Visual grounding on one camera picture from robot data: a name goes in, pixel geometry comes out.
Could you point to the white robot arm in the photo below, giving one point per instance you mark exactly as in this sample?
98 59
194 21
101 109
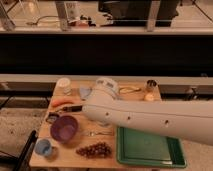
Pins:
189 120

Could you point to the purple bowl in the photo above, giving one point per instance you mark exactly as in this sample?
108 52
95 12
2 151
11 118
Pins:
64 128

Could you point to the yellow banana peeler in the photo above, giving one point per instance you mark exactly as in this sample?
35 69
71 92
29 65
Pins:
128 89

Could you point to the light blue cloth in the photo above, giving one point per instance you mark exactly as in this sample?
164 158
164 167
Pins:
84 92

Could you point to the white cup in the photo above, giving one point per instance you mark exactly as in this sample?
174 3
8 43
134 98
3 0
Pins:
64 84

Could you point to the yellow orange fruit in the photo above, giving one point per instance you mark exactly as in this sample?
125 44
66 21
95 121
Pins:
149 97

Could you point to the small metal cup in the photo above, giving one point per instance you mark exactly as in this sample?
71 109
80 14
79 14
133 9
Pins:
150 85

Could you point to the silver fork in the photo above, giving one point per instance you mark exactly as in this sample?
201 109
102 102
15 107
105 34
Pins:
93 133

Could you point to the orange carrot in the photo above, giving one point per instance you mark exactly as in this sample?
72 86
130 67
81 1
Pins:
57 103

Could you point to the wooden board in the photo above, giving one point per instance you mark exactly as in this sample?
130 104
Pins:
64 155

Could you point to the small black clip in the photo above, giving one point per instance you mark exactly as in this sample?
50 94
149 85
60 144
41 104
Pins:
51 117

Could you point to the bunch of dark grapes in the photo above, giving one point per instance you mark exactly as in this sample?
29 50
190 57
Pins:
100 149

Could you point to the green plastic tray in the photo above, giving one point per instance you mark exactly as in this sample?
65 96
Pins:
136 148

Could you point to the blue mug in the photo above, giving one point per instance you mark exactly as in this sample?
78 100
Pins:
44 148

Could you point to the black stand left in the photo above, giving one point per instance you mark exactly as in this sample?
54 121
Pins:
31 139

